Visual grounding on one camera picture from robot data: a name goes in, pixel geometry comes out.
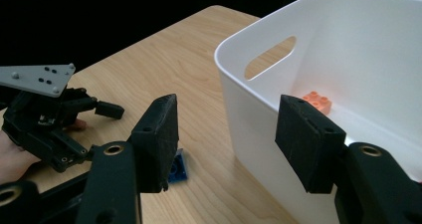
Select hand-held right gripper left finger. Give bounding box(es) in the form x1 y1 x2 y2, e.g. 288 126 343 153
76 94 180 224

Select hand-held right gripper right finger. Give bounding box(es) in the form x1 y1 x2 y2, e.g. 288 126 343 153
275 94 422 224

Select dark blue toy brick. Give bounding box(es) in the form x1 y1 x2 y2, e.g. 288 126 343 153
167 147 189 184

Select pink toy brick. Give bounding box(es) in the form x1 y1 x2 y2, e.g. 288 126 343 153
302 91 333 116

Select white plastic bin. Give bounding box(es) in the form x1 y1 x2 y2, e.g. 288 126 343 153
213 0 422 224

